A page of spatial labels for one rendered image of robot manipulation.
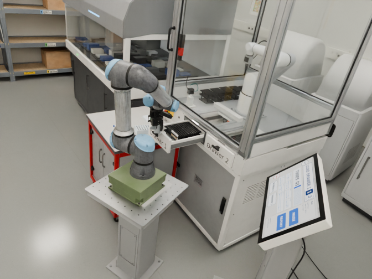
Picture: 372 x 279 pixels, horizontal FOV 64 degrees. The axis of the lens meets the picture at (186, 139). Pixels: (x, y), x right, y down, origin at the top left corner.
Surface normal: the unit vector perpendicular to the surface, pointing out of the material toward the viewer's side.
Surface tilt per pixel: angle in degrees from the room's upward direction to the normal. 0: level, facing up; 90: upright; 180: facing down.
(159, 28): 90
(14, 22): 90
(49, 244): 0
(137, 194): 90
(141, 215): 0
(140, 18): 90
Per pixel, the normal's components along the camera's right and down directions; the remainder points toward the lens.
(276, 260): -0.31, 0.44
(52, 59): 0.58, 0.46
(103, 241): 0.14, -0.86
